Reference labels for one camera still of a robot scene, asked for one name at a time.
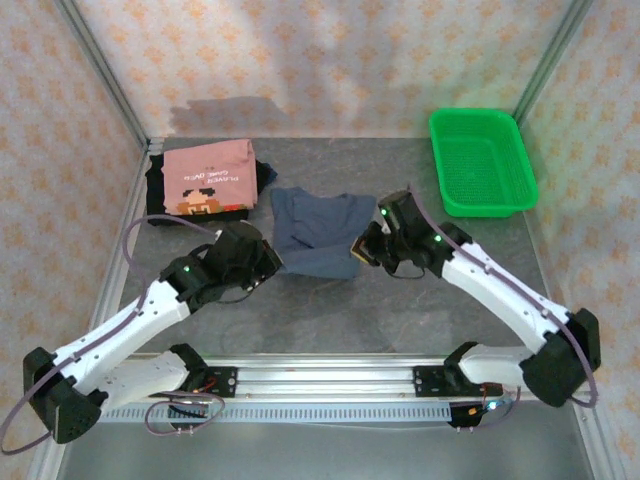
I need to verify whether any blue t-shirt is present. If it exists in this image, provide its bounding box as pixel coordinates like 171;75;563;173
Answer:
269;186;378;280

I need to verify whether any dark navy folded t-shirt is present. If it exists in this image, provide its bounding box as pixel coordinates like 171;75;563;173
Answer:
256;160;280;194

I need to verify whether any pink printed t-shirt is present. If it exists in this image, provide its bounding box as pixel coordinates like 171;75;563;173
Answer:
163;138;259;215

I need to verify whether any green plastic basket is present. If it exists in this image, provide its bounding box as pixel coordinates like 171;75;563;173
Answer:
428;107;540;220

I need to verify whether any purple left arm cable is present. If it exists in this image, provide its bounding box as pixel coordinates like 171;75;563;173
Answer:
0;213;224;457

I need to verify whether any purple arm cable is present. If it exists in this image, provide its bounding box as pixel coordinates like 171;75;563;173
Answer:
0;213;224;457
406;182;600;409

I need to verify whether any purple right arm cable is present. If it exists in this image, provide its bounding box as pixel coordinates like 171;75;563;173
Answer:
406;182;600;409

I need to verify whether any black mount plate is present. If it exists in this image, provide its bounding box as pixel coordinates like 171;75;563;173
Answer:
203;366;240;400
412;366;451;400

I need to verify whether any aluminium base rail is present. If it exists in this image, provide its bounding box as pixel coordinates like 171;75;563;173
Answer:
203;353;452;401

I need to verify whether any perforated metal cable tray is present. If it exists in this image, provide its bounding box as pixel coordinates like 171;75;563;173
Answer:
98;401;455;425

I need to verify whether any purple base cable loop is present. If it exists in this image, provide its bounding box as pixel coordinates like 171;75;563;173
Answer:
143;391;227;437

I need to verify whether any aluminium frame post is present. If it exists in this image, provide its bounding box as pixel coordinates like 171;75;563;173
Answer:
53;0;152;154
513;0;595;127

